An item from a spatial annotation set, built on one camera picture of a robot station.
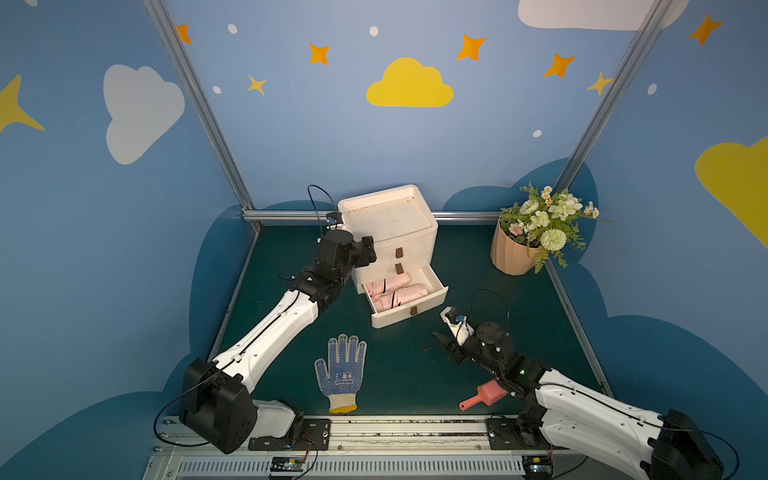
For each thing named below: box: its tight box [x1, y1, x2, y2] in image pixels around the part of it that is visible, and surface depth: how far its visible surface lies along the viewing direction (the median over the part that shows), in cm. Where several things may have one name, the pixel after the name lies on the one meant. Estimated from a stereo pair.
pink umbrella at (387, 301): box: [372, 284, 428, 313], surface depth 98 cm
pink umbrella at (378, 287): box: [365, 272, 411, 299], surface depth 101 cm
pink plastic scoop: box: [459, 380, 508, 411], surface depth 81 cm
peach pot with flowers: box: [490, 182, 612, 275], surface depth 88 cm
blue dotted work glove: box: [314, 334, 367, 414], surface depth 86 cm
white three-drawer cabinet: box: [338, 184, 449, 329], surface depth 95 cm
